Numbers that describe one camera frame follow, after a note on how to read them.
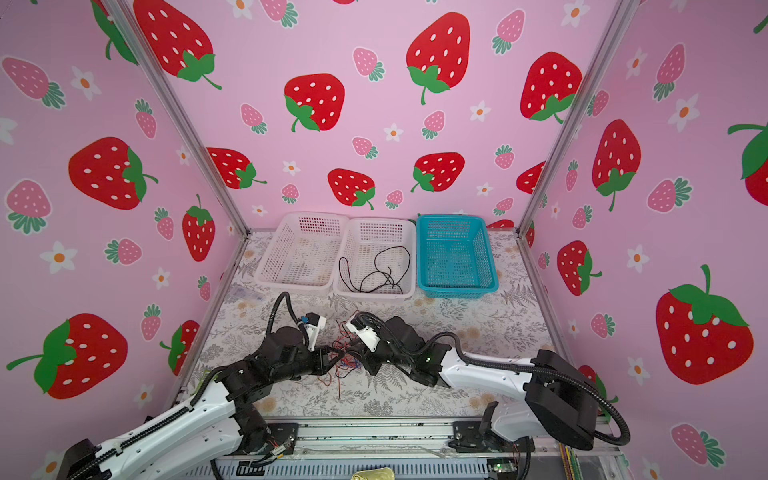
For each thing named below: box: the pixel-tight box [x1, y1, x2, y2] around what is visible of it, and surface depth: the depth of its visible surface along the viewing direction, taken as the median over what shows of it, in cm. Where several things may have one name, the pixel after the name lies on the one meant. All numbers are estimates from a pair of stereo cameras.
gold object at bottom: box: [350, 467, 395, 480], surface depth 66 cm
